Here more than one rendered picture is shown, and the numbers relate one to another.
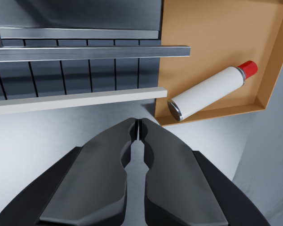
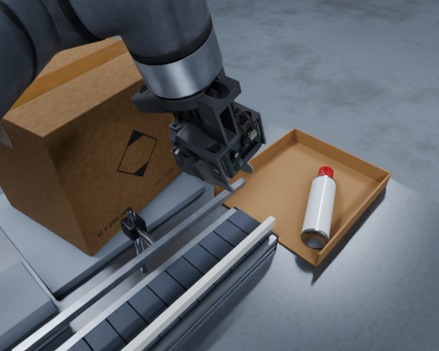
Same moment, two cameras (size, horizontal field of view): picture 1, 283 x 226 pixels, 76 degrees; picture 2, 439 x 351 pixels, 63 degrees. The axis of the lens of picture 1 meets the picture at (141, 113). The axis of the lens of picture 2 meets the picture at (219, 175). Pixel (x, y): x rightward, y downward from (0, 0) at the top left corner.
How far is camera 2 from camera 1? 0.47 m
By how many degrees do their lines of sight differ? 60
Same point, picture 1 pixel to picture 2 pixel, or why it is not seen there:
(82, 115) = (250, 315)
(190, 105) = (313, 219)
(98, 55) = (200, 212)
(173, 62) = not seen: hidden behind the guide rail
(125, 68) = (235, 237)
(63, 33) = (182, 251)
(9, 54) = (162, 240)
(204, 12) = (254, 187)
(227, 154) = not seen: outside the picture
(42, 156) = not seen: outside the picture
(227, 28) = (279, 179)
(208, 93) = (315, 203)
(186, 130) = (365, 252)
